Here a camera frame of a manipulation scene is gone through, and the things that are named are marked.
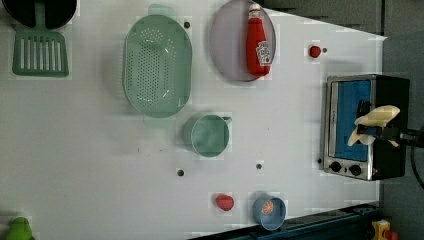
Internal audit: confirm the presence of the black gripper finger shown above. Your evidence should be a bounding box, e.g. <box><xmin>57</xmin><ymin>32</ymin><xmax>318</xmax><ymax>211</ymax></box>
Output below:
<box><xmin>357</xmin><ymin>100</ymin><xmax>372</xmax><ymax>117</ymax></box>
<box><xmin>357</xmin><ymin>125</ymin><xmax>400</xmax><ymax>143</ymax></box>

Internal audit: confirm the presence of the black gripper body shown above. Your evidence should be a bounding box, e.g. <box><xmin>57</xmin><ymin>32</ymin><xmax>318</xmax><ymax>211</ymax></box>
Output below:
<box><xmin>400</xmin><ymin>129</ymin><xmax>424</xmax><ymax>148</ymax></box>

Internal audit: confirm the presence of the peeled banana toy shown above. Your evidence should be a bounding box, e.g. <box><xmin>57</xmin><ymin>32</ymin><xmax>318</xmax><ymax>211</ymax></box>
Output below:
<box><xmin>348</xmin><ymin>105</ymin><xmax>400</xmax><ymax>146</ymax></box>

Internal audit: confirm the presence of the green mug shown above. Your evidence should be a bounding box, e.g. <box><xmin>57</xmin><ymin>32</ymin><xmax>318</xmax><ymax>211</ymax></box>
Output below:
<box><xmin>182</xmin><ymin>114</ymin><xmax>232</xmax><ymax>157</ymax></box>

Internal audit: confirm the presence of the black silver toaster oven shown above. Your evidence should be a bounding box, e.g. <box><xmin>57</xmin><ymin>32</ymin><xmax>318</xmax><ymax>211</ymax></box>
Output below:
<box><xmin>323</xmin><ymin>74</ymin><xmax>410</xmax><ymax>181</ymax></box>

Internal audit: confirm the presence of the small red tomato toy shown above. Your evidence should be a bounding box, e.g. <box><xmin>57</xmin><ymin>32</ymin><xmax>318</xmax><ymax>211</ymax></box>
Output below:
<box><xmin>309</xmin><ymin>45</ymin><xmax>322</xmax><ymax>58</ymax></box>

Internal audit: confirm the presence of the yellow toy on floor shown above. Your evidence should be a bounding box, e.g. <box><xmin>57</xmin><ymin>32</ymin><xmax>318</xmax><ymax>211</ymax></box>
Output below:
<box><xmin>372</xmin><ymin>219</ymin><xmax>399</xmax><ymax>240</ymax></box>

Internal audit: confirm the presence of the red ketchup bottle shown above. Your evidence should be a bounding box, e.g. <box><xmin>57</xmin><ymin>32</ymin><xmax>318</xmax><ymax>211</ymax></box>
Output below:
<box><xmin>246</xmin><ymin>4</ymin><xmax>272</xmax><ymax>77</ymax></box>

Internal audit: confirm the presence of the orange slice toy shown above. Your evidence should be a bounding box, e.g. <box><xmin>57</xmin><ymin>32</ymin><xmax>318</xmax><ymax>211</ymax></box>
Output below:
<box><xmin>262</xmin><ymin>200</ymin><xmax>274</xmax><ymax>214</ymax></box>

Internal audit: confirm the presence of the blue bowl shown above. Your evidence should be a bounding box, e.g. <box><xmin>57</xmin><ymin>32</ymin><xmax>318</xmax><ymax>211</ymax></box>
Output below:
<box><xmin>252</xmin><ymin>193</ymin><xmax>286</xmax><ymax>231</ymax></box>

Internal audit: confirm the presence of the red strawberry toy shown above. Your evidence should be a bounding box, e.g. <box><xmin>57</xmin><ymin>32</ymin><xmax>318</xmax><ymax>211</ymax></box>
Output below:
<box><xmin>215</xmin><ymin>194</ymin><xmax>234</xmax><ymax>211</ymax></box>

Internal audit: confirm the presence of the green oval colander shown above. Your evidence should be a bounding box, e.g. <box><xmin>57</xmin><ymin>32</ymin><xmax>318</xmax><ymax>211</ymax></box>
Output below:
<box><xmin>122</xmin><ymin>4</ymin><xmax>193</xmax><ymax>124</ymax></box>

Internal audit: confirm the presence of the black pan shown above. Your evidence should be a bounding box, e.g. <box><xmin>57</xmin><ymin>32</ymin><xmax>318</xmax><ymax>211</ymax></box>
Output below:
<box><xmin>1</xmin><ymin>0</ymin><xmax>77</xmax><ymax>29</ymax></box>

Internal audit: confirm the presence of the green slotted spatula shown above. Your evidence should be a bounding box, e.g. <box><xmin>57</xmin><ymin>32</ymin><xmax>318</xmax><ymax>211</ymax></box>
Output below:
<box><xmin>12</xmin><ymin>1</ymin><xmax>69</xmax><ymax>77</ymax></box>

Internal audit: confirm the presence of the green pear toy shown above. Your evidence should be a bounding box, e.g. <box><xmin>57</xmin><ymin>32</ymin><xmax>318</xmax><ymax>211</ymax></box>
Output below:
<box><xmin>5</xmin><ymin>217</ymin><xmax>34</xmax><ymax>240</ymax></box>

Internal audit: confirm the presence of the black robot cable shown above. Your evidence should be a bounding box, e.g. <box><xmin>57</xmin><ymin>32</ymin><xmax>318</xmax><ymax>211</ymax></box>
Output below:
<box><xmin>410</xmin><ymin>146</ymin><xmax>424</xmax><ymax>191</ymax></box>

